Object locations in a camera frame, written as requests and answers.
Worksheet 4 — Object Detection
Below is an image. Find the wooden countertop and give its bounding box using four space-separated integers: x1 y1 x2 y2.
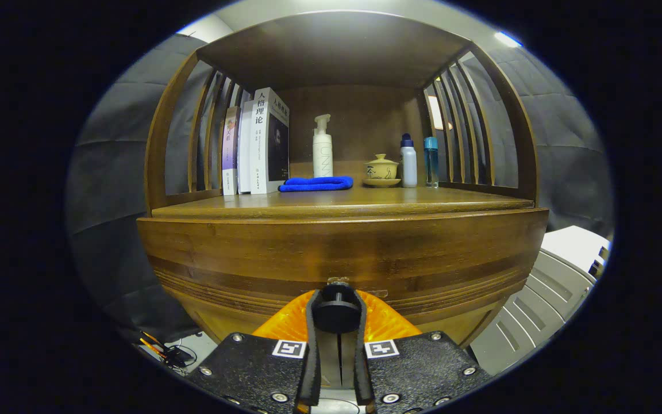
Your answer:
152 184 536 219

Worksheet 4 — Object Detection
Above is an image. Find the black orange cable bundle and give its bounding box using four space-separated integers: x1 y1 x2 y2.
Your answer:
136 331 198 370

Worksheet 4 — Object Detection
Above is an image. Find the thin white book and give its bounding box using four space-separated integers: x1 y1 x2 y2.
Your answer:
237 101 255 194

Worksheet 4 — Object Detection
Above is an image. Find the white bottle dark blue cap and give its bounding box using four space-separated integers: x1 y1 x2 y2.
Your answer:
400 133 418 188

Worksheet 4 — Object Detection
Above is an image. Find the brown wooden cabinet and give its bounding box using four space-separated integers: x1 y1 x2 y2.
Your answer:
137 10 549 348

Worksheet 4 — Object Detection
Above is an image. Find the blue folded cloth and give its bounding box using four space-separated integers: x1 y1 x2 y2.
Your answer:
278 176 354 193

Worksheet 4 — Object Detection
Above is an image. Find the clear blue bottle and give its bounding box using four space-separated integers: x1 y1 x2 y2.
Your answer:
424 136 440 189

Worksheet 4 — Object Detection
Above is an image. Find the thick white portrait cover book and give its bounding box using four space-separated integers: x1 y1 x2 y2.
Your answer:
249 87 290 195

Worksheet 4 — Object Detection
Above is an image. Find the white pump bottle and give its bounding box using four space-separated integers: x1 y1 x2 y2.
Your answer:
313 114 334 178

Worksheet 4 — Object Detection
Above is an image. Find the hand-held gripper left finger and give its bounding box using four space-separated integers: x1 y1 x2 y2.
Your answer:
186 289 324 414

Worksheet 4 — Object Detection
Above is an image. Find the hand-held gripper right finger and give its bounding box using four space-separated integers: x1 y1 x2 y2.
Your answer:
353 287 492 414

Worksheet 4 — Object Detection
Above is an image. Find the purple spine book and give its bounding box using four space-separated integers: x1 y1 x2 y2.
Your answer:
221 106 241 196

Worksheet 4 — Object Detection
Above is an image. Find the yellow lidded teacup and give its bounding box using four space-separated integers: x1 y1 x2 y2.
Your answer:
365 154 399 181

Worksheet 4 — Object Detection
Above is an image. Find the wooden drawer with black knob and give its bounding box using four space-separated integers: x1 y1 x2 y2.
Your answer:
144 253 541 348

